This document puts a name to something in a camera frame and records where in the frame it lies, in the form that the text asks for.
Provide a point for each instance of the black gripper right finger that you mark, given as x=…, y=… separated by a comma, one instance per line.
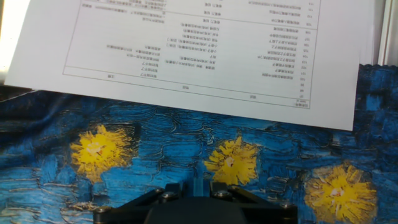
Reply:
x=267, y=210

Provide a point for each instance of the starry night print tablecloth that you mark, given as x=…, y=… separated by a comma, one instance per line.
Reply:
x=171, y=140

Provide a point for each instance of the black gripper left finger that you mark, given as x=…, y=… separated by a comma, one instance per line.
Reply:
x=130, y=208

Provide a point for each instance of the white printed paper sheet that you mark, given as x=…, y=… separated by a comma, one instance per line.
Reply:
x=217, y=62

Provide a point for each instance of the clear blue pipette tip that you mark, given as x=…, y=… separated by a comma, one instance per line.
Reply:
x=198, y=188

